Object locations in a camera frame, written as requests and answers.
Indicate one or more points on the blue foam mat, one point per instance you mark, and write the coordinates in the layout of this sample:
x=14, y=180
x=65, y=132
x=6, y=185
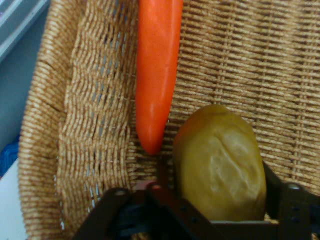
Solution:
x=10, y=157

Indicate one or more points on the brown toy potato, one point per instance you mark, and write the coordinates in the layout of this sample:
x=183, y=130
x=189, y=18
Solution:
x=222, y=170

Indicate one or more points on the aluminium frame rail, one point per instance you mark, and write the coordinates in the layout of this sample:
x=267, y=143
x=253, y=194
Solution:
x=17, y=20

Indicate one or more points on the woven wicker basket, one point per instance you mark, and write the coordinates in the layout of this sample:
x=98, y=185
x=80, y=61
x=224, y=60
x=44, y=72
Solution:
x=237, y=62

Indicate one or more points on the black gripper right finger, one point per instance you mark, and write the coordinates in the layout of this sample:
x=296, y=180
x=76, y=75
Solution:
x=297, y=212

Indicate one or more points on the orange toy carrot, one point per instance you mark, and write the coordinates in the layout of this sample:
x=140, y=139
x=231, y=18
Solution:
x=157, y=75

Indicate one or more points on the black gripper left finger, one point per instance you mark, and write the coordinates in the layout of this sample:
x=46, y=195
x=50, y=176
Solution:
x=160, y=212

